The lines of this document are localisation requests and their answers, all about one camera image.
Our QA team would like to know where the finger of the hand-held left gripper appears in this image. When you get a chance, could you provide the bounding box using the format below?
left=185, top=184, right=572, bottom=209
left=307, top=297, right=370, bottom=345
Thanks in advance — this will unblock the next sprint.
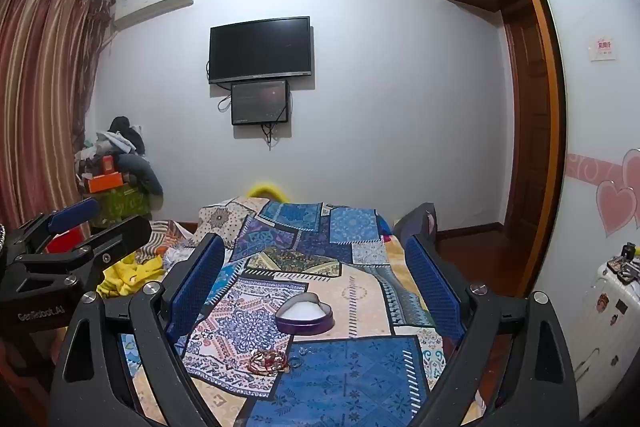
left=10, top=198, right=101, bottom=255
left=7, top=216, right=152, bottom=295

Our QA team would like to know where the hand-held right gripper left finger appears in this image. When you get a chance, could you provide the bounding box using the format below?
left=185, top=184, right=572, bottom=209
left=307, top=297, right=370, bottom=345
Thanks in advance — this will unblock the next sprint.
left=49, top=233, right=226, bottom=427

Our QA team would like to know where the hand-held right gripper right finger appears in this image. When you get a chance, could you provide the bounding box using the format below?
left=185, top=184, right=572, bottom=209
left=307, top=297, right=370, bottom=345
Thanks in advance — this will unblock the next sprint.
left=404, top=234, right=583, bottom=427

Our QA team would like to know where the red bead bracelet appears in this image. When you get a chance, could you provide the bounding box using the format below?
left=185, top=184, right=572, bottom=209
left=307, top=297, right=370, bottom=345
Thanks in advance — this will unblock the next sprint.
left=249, top=349, right=282, bottom=376

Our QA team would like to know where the purple heart-shaped tin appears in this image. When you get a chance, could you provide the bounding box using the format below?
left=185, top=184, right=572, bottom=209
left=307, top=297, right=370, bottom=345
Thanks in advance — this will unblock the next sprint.
left=274, top=291, right=335, bottom=337

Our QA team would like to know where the green bag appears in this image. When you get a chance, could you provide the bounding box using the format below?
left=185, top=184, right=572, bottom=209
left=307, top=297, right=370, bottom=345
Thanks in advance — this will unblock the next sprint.
left=96, top=187, right=152, bottom=224

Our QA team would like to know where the red box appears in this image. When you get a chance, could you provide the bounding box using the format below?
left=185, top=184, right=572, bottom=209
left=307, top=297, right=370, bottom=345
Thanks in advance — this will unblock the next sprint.
left=46, top=227, right=83, bottom=254

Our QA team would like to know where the orange box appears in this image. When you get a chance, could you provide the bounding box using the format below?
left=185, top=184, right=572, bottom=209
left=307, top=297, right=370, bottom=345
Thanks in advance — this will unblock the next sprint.
left=82, top=172, right=126, bottom=194

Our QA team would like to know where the yellow cloth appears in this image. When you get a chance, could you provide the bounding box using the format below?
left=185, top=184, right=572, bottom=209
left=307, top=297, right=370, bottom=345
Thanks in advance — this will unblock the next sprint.
left=96, top=252, right=167, bottom=300

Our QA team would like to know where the striped cloth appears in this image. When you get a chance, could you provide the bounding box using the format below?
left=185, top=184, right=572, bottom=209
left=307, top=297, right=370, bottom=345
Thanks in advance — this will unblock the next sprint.
left=144, top=219, right=202, bottom=260

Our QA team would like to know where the dark purple bag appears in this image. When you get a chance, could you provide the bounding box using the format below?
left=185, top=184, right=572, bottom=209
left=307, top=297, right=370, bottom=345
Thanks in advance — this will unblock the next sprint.
left=394, top=203, right=439, bottom=239

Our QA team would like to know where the pile of clothes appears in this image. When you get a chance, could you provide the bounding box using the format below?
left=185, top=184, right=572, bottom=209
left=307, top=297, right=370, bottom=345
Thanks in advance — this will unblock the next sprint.
left=75, top=116, right=164, bottom=198

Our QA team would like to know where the patchwork printed blanket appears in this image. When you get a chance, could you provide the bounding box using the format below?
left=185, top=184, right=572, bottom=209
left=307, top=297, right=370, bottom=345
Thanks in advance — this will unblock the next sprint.
left=120, top=197, right=481, bottom=427

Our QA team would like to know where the yellow plastic hoop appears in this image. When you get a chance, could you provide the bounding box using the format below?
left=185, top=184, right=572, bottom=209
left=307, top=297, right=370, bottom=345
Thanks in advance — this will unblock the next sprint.
left=245, top=180, right=284, bottom=199

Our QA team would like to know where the striped curtain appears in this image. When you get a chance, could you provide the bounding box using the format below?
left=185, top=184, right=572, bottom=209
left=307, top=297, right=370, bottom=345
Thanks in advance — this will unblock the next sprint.
left=0, top=0, right=113, bottom=233

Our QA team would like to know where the white suitcase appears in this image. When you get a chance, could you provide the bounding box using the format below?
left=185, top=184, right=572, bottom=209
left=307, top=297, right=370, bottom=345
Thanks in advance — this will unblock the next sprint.
left=570, top=257, right=640, bottom=390

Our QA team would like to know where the small black monitor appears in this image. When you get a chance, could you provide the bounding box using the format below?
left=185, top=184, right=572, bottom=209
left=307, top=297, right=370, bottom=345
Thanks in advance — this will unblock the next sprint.
left=230, top=80, right=291, bottom=126

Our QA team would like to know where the small cosmetics case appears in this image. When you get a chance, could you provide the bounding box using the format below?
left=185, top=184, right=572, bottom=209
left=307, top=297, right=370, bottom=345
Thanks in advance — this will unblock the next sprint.
left=606, top=243, right=640, bottom=284

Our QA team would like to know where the wooden door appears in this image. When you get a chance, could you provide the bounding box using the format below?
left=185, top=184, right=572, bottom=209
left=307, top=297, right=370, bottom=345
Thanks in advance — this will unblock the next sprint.
left=501, top=2, right=553, bottom=235

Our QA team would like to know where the pink heart sticker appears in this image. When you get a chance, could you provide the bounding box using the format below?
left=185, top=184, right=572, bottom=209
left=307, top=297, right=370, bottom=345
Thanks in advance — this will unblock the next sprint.
left=595, top=149, right=640, bottom=239

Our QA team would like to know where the white air conditioner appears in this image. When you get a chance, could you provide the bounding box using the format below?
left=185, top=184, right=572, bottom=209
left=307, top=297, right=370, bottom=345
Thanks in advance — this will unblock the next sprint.
left=111, top=0, right=196, bottom=30

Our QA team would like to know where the white sliding wardrobe door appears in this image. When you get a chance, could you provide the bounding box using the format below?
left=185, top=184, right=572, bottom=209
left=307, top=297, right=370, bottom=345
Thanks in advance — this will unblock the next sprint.
left=515, top=0, right=640, bottom=303

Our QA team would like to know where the small paper notice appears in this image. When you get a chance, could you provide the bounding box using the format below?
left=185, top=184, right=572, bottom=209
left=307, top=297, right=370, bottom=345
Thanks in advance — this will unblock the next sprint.
left=590, top=36, right=617, bottom=60

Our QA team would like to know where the black wall television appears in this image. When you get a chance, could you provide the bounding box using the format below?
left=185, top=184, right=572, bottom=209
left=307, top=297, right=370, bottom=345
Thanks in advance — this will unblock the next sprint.
left=208, top=17, right=313, bottom=85

